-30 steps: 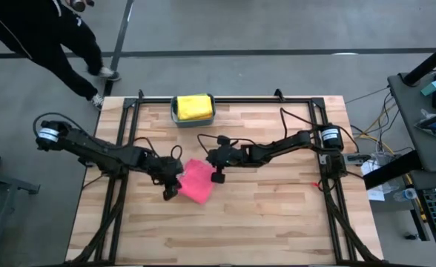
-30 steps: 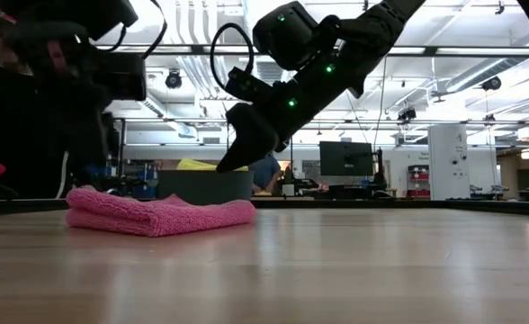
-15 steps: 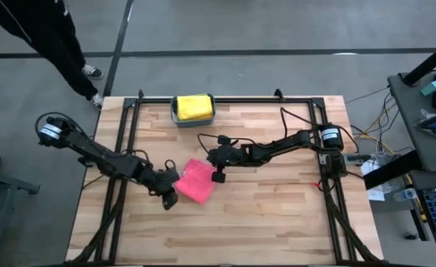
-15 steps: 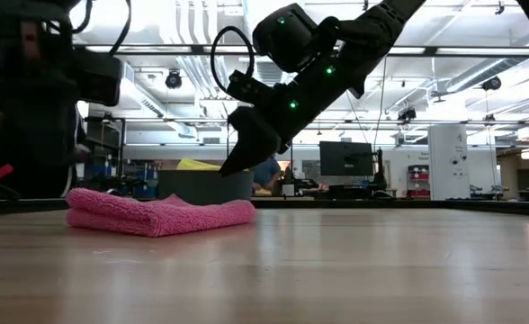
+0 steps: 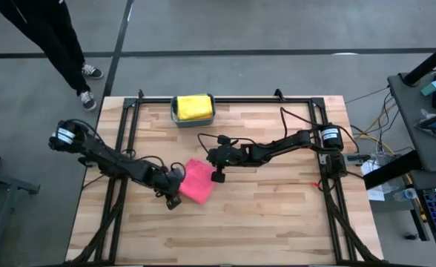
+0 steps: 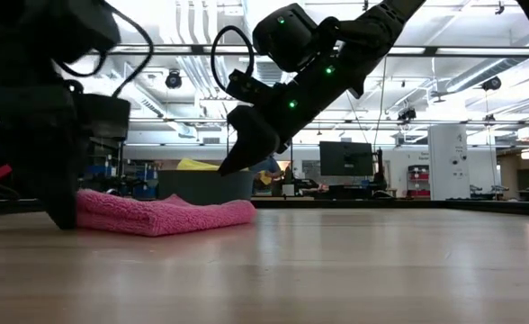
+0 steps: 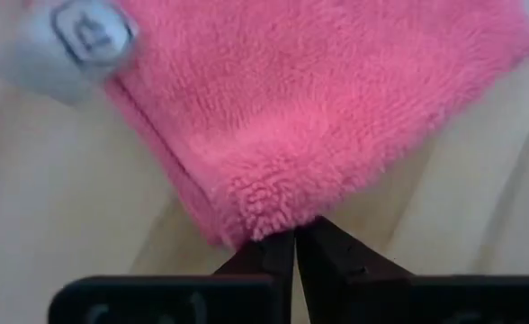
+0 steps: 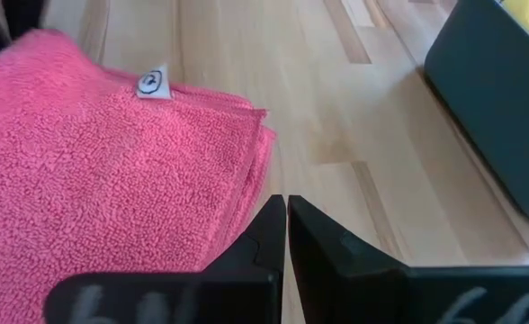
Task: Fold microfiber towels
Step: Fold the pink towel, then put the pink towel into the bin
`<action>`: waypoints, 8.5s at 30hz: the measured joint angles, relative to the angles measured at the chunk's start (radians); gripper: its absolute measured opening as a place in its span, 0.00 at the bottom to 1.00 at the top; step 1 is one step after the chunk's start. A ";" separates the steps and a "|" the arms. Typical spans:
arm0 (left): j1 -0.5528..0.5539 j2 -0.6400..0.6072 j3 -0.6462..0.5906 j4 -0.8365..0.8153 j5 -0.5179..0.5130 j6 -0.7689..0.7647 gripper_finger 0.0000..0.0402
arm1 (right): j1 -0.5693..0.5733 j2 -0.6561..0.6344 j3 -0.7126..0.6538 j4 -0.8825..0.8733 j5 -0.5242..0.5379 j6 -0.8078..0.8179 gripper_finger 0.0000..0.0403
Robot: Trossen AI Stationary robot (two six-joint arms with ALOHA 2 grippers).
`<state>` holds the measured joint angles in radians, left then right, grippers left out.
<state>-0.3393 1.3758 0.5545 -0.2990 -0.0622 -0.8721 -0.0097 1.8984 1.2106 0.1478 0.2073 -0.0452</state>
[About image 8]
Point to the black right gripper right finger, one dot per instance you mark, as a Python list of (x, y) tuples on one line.
[(336, 270)]

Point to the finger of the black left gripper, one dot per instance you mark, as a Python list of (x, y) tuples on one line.
[(24, 15)]

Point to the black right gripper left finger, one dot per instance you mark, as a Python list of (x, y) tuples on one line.
[(246, 270)]

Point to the pink microfiber towel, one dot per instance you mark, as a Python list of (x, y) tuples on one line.
[(89, 180)]

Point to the blue-grey plastic bin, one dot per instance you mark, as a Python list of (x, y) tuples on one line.
[(494, 112)]

